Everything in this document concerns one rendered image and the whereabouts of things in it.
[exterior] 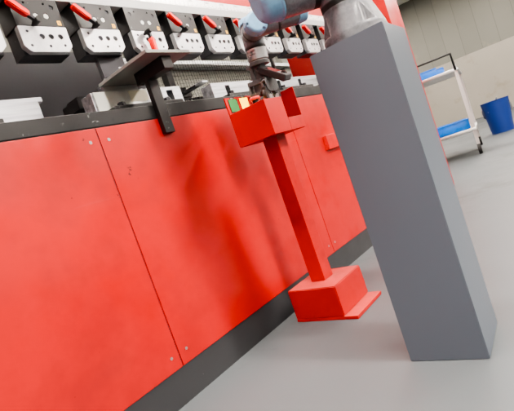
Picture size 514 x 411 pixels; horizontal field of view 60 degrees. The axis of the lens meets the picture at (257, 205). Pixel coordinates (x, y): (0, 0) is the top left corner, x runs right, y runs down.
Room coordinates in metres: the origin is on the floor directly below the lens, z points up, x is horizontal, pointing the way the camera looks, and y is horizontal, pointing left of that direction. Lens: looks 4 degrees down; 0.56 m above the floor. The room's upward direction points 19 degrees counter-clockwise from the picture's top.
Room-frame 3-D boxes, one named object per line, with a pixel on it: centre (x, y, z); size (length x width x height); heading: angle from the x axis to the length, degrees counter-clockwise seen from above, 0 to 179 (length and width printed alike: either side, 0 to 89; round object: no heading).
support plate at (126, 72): (1.47, 0.20, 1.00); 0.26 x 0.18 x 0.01; 50
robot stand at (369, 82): (1.08, -0.35, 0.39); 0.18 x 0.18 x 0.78; 55
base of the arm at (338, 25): (1.08, -0.35, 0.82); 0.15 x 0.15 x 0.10
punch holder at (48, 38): (1.39, 0.45, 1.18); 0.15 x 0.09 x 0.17; 140
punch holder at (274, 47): (2.31, -0.32, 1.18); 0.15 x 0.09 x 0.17; 140
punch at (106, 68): (1.56, 0.31, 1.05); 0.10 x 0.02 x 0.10; 140
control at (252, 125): (1.60, -0.14, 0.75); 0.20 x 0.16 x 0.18; 140
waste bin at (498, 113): (5.87, -3.39, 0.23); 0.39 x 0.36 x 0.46; 144
